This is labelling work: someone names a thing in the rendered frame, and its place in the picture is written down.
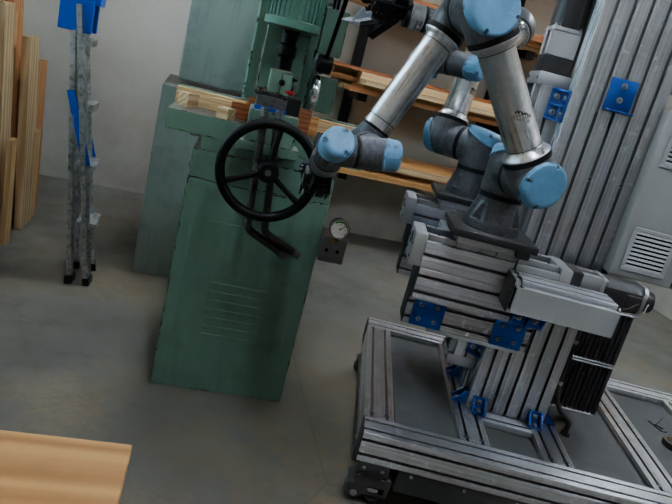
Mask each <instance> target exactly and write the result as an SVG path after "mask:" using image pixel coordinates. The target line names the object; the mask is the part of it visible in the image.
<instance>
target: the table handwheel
mask: <svg viewBox="0 0 672 504"><path fill-rule="evenodd" d="M258 129H276V130H278V131H277V134H276V137H275V141H274V144H273V147H272V150H271V153H270V156H269V155H263V156H262V160H261V162H260V163H259V164H258V166H257V170H256V171H252V172H248V173H243V174H239V175H234V176H228V177H225V163H226V159H227V156H228V153H229V151H230V149H231V148H232V146H233V145H234V144H235V143H236V141H237V140H239V139H240V138H241V137H242V136H244V135H245V134H247V133H249V132H252V131H255V130H258ZM284 132H285V133H287V134H289V135H290V136H292V137H293V138H295V139H296V140H297V141H298V142H299V143H300V144H301V146H302V147H303V149H304V150H305V152H306V154H307V157H308V159H310V156H311V154H312V152H313V148H314V146H313V144H312V142H311V141H310V139H309V138H308V137H307V136H306V135H305V134H304V133H303V132H302V131H301V130H300V129H298V128H297V127H296V126H294V125H292V124H290V123H288V122H286V121H283V120H279V119H274V118H260V119H255V120H251V121H248V122H245V123H243V124H241V125H240V126H238V127H237V128H235V129H234V130H233V131H232V132H230V133H229V134H228V136H227V137H226V138H225V139H224V141H223V142H222V144H221V146H220V148H219V150H218V153H217V156H216V160H215V179H216V183H217V187H218V189H219V191H220V193H221V195H222V197H223V199H224V200H225V201H226V203H227V204H228V205H229V206H230V207H231V208H232V209H233V210H235V211H236V212H237V213H239V214H240V215H242V216H244V217H246V218H249V219H252V220H255V221H261V222H275V221H280V220H284V219H287V218H289V217H291V216H293V215H295V214H297V213H298V212H299V211H301V210H302V209H303V208H304V207H305V206H306V205H307V204H308V203H309V202H310V200H311V199H312V197H313V195H314V194H312V193H309V192H305V191H304V193H303V195H302V196H301V197H300V198H299V199H297V198H296V197H295V196H294V195H293V194H292V193H291V192H290V191H289V190H288V189H287V187H286V186H285V185H284V184H283V183H282V182H281V181H280V179H279V178H278V176H279V169H278V166H277V164H276V163H275V162H274V161H275V158H276V154H277V151H278V147H279V144H280V141H281V138H282V135H283V133H284ZM253 177H258V178H259V179H260V180H261V181H262V182H264V183H272V182H274V183H275V184H276V185H277V186H278V187H279V188H280V189H281V190H282V191H283V192H284V193H285V194H286V196H287V197H288V198H289V199H290V200H291V201H292V202H293V203H294V204H292V205H291V206H289V207H287V208H285V209H283V210H279V211H275V212H261V211H256V210H253V209H251V208H248V207H247V206H245V205H243V204H242V203H241V202H239V201H238V200H237V199H236V198H235V196H234V195H233V194H232V192H231V191H230V189H229V187H228V184H227V183H229V182H233V181H238V180H242V179H248V178H253Z"/></svg>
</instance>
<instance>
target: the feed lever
mask: <svg viewBox="0 0 672 504"><path fill-rule="evenodd" d="M348 1H349V0H344V2H343V5H342V8H341V11H340V13H339V16H338V19H337V22H336V25H335V28H334V31H333V34H332V37H331V40H330V43H329V46H328V49H327V52H326V55H323V54H320V55H319V56H318V59H317V63H316V68H315V71H316V72H318V73H319V74H320V75H321V74H327V75H329V74H330V73H331V70H332V67H333V62H334V58H333V57H331V56H330V53H331V50H332V47H333V45H334V42H335V39H336V36H337V33H338V30H339V27H340V24H341V21H342V20H341V18H343V16H344V13H345V10H346V7H347V4H348Z"/></svg>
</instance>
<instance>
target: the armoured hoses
mask: <svg viewBox="0 0 672 504"><path fill-rule="evenodd" d="M269 111H270V108H267V107H261V109H260V118H268V117H269ZM260 118H259V119H260ZM274 119H279V120H282V119H283V111H279V110H275V116H274ZM277 131H278V130H276V129H273V131H272V132H273V133H272V134H273V135H272V140H271V141H272V142H271V147H270V148H271V149H270V150H272V147H273V144H274V141H275V137H276V134H277ZM265 132H266V129H258V132H257V133H258V134H257V139H256V140H257V141H256V146H255V147H256V148H255V153H254V154H255V155H254V159H253V166H252V167H253V168H252V171H256V170H257V166H258V164H259V163H260V162H261V160H262V155H263V154H262V153H263V148H264V147H263V146H264V141H265V140H264V139H265V134H266V133H265ZM258 180H259V178H258V177H253V178H251V180H250V181H251V182H250V186H249V193H248V194H249V195H248V200H247V207H248V208H251V209H253V210H254V208H255V207H254V206H255V205H254V204H255V202H256V201H255V200H256V195H257V194H256V193H257V187H258V182H259V181H258ZM273 189H274V182H272V183H266V189H265V196H264V197H265V198H264V205H263V206H264V207H263V212H271V205H272V204H271V203H272V198H273V197H272V196H273V195H272V194H273ZM244 220H245V221H244V228H245V231H246V232H247V233H248V235H250V236H251V237H252V238H254V239H255V240H257V241H258V242H260V244H262V245H264V246H265V247H267V248H268V249H270V250H271V251H272V252H273V253H275V254H276V255H277V256H279V257H280V258H281V259H285V258H286V257H287V254H290V255H291V256H293V257H294V258H296V259H298V258H299V257H300V256H301V252H300V251H299V250H297V249H296V248H293V247H292V246H290V245H289V244H288V243H287V242H285V241H284V240H282V239H280V238H279V237H277V236H276V235H274V234H272V233H271V232H270V231H269V222H261V232H262V234H263V235H262V234H261V233H259V232H258V231H256V230H254V228H253V227H252V221H253V220H252V219H249V218H246V217H245V219H244ZM281 248H282V249H281Z"/></svg>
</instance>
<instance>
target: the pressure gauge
mask: <svg viewBox="0 0 672 504"><path fill-rule="evenodd" d="M346 226H347V227H346ZM344 227H345V228H344ZM342 228H343V229H342ZM339 229H341V230H339ZM329 230H330V234H331V235H332V237H333V242H334V243H337V242H338V239H344V238H345V237H347V236H348V234H349V232H350V226H349V224H348V223H347V221H346V220H345V219H343V218H335V219H333V220H332V221H331V222H330V225H329Z"/></svg>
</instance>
